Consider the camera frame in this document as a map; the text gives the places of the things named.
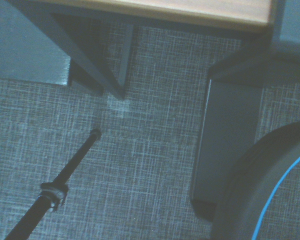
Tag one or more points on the blue black headphones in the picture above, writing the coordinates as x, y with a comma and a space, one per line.
242, 190

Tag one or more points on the black clamp headphone hanger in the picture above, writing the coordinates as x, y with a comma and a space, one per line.
230, 137

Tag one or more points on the black tripod leg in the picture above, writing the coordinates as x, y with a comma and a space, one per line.
70, 170

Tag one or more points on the wooden desk black frame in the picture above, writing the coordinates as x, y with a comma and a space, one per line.
165, 10

